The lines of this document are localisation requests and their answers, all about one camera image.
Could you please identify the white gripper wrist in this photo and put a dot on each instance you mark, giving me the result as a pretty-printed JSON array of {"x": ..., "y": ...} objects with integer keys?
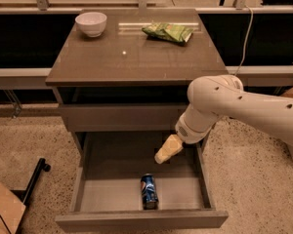
[{"x": 189, "y": 132}]

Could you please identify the blue pepsi can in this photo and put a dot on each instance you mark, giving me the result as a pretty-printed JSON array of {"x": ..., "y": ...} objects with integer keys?
[{"x": 149, "y": 193}]

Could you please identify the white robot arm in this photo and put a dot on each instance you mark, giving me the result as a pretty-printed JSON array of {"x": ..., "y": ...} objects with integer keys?
[{"x": 212, "y": 97}]

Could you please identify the grey drawer cabinet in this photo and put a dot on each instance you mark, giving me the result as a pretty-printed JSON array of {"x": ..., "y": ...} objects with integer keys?
[{"x": 125, "y": 66}]

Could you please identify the open grey middle drawer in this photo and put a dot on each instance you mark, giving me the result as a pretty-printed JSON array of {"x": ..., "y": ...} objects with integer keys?
[{"x": 107, "y": 193}]

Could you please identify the closed grey top drawer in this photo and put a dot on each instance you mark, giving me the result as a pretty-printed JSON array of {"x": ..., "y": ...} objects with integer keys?
[{"x": 120, "y": 117}]

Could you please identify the green chip bag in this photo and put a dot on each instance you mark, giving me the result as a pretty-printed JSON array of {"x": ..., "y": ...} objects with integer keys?
[{"x": 168, "y": 31}]

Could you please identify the white ceramic bowl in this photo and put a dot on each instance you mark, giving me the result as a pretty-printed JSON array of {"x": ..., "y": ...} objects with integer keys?
[{"x": 92, "y": 23}]

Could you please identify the black wheeled stand leg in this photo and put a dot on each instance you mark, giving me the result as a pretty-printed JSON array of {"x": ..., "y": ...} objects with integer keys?
[{"x": 24, "y": 195}]

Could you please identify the cardboard box left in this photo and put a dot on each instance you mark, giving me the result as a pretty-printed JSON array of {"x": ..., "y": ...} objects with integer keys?
[{"x": 11, "y": 211}]

